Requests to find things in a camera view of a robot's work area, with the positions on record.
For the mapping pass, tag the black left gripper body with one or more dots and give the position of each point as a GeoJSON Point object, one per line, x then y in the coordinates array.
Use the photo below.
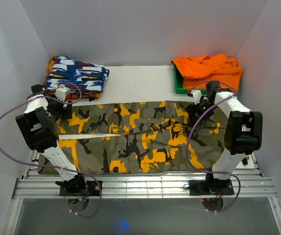
{"type": "Point", "coordinates": [56, 108]}

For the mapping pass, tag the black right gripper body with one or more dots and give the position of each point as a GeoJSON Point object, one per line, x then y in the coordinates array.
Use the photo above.
{"type": "Point", "coordinates": [193, 108]}

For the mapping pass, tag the olive yellow camouflage trousers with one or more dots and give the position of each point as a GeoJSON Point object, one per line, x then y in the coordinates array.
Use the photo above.
{"type": "Point", "coordinates": [144, 137]}

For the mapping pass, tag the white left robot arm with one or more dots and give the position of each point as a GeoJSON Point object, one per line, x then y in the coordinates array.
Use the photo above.
{"type": "Point", "coordinates": [41, 135]}

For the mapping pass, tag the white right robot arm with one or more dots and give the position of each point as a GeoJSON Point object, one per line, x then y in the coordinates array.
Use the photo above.
{"type": "Point", "coordinates": [242, 137]}

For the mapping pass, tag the orange camouflage folded trousers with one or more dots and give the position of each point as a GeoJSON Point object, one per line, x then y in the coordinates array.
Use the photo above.
{"type": "Point", "coordinates": [91, 96]}

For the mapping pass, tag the blue white camouflage folded trousers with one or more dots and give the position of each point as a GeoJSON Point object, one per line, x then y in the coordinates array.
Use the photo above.
{"type": "Point", "coordinates": [76, 76]}

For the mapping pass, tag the green plastic bin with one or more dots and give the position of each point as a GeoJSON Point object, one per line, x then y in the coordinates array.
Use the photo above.
{"type": "Point", "coordinates": [179, 82]}

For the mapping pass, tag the orange crumpled cloth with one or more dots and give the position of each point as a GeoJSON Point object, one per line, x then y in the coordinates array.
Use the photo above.
{"type": "Point", "coordinates": [220, 61]}

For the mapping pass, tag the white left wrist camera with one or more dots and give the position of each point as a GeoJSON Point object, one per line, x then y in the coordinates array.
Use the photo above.
{"type": "Point", "coordinates": [61, 93]}

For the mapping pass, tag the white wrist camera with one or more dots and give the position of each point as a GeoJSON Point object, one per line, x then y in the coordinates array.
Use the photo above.
{"type": "Point", "coordinates": [61, 93]}
{"type": "Point", "coordinates": [196, 95]}

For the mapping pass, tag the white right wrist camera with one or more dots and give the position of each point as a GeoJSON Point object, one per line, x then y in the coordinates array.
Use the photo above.
{"type": "Point", "coordinates": [196, 95]}

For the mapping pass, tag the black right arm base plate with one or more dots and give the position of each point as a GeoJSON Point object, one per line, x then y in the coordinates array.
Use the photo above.
{"type": "Point", "coordinates": [207, 187]}

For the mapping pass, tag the aluminium rail frame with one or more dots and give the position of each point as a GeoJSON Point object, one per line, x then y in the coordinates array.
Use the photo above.
{"type": "Point", "coordinates": [247, 181]}

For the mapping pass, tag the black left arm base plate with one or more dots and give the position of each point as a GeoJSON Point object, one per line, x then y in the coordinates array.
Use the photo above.
{"type": "Point", "coordinates": [93, 189]}

